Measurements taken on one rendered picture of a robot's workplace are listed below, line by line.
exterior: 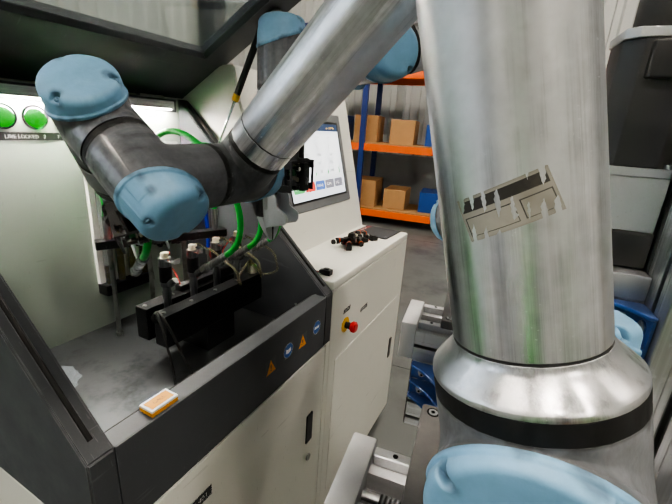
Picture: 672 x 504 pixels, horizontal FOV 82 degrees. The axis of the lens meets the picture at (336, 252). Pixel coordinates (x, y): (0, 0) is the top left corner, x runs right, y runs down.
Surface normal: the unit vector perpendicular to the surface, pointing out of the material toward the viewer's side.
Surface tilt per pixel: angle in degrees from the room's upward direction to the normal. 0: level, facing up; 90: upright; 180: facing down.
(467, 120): 95
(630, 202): 90
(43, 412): 90
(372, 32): 125
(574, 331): 82
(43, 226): 90
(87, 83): 45
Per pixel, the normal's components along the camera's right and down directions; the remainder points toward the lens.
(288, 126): 0.04, 0.76
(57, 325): 0.88, 0.20
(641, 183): -0.34, 0.27
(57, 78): 0.22, -0.45
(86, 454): 0.65, -0.56
